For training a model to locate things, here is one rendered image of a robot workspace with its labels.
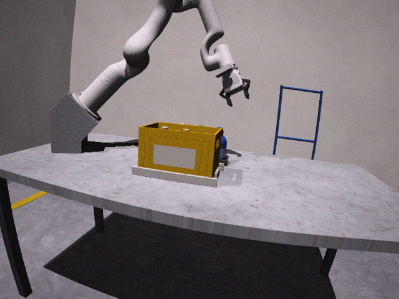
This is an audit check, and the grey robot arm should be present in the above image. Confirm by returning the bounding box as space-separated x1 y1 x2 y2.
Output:
72 0 238 120

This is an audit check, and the black tray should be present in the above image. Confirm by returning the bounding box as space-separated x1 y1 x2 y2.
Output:
219 155 229 166

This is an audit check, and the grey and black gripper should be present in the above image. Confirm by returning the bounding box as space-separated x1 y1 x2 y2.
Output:
219 69 251 107

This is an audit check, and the blue bottle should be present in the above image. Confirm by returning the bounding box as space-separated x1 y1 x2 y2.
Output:
219 131 227 160

